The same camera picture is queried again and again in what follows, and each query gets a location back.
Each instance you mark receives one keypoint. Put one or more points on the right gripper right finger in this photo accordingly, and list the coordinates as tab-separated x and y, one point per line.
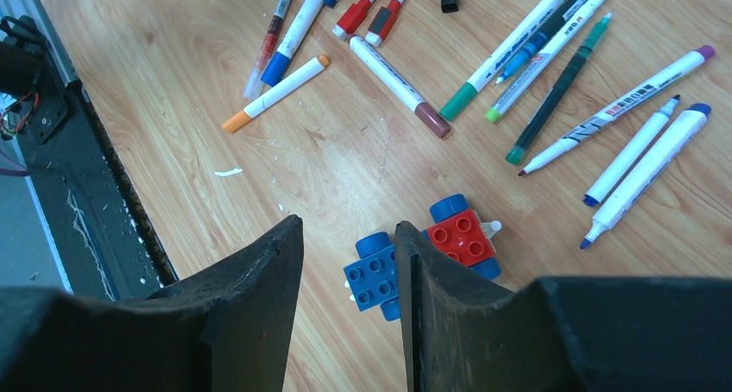
461	332

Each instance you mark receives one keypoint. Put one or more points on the clear cap grey pen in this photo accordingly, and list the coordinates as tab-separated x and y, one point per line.
540	38

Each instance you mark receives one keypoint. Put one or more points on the purple tip white marker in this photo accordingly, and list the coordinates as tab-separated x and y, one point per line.
647	169

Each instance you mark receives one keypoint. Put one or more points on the orange red cap marker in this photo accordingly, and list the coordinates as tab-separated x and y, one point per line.
255	84

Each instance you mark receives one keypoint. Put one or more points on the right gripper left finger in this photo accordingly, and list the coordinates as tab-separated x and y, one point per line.
235	318

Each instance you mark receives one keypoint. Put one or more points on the purple cap marker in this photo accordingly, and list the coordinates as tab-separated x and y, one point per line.
620	106

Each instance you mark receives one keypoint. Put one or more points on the blue red toy robot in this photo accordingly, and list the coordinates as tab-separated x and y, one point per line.
457	237

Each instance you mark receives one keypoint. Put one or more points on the white paper scrap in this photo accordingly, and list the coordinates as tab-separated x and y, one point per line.
228	173

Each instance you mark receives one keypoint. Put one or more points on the green cap marker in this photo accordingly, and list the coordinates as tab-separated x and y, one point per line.
498	58
541	60

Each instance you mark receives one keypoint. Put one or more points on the brown cap marker horizontal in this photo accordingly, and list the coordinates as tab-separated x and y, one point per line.
399	86

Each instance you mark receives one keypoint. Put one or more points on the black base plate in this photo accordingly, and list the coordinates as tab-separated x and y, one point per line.
102	242

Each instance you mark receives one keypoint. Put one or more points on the dark green cap pen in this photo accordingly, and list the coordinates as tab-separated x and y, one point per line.
523	143

